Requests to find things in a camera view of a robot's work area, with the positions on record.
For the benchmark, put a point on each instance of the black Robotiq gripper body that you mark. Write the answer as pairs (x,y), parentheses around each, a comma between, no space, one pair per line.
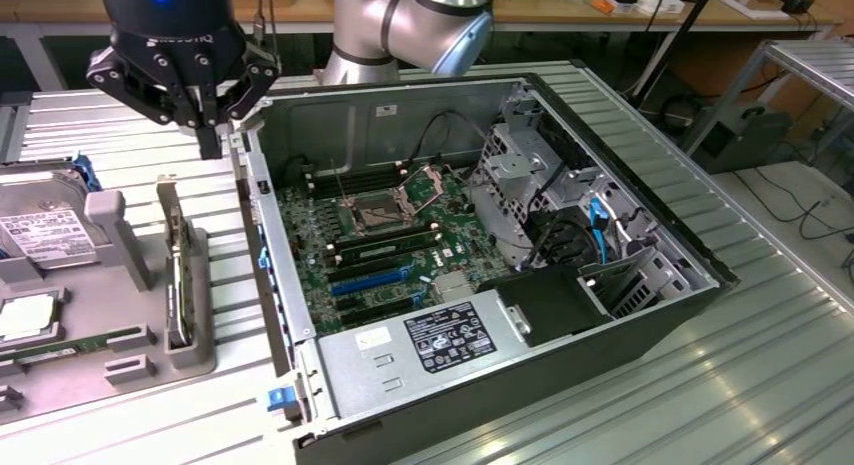
(174,40)

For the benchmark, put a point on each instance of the Nvidia graphics card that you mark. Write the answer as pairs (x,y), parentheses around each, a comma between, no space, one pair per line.
(177,285)

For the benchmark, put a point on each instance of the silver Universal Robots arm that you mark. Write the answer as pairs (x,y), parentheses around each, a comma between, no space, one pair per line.
(361,25)

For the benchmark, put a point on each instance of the black RAM slot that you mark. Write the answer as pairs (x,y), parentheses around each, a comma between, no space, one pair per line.
(381,233)
(357,171)
(361,182)

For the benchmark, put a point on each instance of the thin metal locking lever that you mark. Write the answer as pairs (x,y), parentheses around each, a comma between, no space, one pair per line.
(341,182)

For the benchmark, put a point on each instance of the silver hard disk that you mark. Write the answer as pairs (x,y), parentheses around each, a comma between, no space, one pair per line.
(47,225)

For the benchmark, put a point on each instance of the CPU socket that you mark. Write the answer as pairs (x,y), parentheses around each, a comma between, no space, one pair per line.
(377,212)

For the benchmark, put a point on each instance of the metal socket cover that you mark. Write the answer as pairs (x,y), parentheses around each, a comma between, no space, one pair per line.
(424,185)

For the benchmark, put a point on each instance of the green RAM stick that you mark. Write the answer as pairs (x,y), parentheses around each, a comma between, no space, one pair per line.
(388,247)
(67,349)

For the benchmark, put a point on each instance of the grey printed parts rack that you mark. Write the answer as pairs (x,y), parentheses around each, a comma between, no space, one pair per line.
(87,305)

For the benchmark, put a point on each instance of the green motherboard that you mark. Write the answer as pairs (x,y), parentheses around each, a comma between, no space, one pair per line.
(461,225)

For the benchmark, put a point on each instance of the blue expansion slot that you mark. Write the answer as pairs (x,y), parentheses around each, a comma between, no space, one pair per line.
(368,281)

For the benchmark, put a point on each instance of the perforated silver disk bay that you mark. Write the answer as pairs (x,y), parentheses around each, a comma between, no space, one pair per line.
(517,165)

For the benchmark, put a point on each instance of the silver CPU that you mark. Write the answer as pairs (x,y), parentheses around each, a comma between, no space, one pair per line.
(23,317)

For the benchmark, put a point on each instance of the wooden desk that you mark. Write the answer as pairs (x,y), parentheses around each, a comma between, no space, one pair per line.
(548,12)

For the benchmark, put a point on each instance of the small silver chipset heatsink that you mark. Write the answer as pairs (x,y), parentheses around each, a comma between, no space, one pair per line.
(454,285)

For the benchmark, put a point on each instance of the orange and white box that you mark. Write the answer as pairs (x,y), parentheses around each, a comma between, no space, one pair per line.
(604,4)

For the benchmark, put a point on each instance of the grey power supply unit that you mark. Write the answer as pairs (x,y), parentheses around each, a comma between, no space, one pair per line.
(374,375)

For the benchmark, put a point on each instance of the black plastic fan shroud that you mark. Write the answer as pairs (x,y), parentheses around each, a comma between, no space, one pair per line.
(541,305)

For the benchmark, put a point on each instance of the blue case latch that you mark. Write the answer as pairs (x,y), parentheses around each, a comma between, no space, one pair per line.
(280,399)

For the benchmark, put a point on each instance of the black tripod pole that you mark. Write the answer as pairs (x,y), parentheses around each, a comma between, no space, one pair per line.
(681,30)

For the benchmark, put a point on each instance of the slanted silver drive cage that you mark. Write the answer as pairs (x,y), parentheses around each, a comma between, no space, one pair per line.
(641,280)

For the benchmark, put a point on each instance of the open black PC case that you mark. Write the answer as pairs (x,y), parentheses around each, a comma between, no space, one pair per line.
(534,385)

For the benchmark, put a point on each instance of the dark grey floor machine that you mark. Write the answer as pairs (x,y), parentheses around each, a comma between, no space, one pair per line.
(748,135)

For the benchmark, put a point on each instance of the black power adapter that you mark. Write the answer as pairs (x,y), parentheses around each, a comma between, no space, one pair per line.
(796,1)

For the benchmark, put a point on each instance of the grey aluminium rail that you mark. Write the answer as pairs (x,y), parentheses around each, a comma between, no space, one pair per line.
(14,130)

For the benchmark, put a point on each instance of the aluminium frame table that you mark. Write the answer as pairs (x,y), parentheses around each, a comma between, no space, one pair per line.
(801,50)

